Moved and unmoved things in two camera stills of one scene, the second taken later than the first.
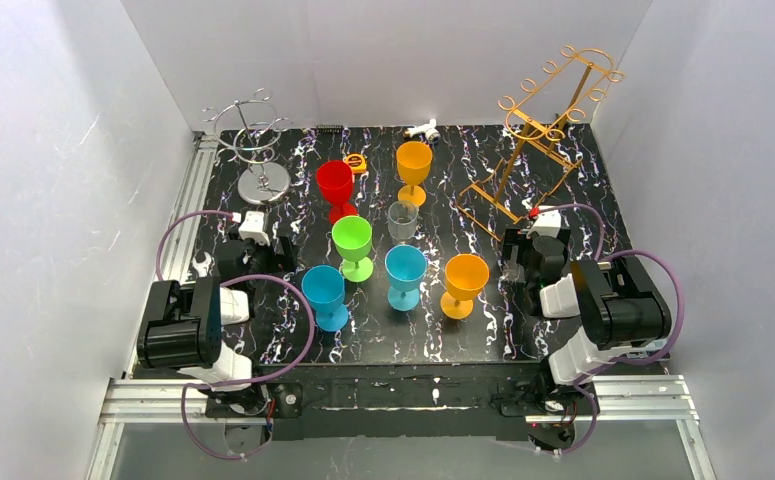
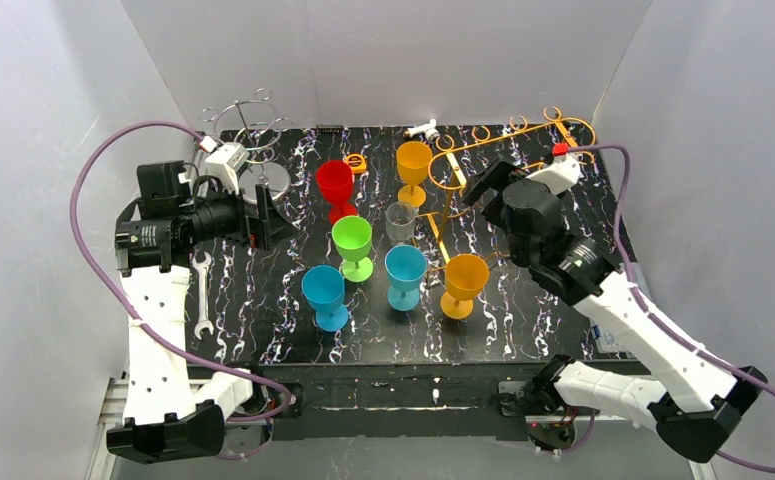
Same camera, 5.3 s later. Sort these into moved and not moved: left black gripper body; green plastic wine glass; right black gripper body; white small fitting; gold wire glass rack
Moved: gold wire glass rack; right black gripper body; left black gripper body
Not moved: white small fitting; green plastic wine glass
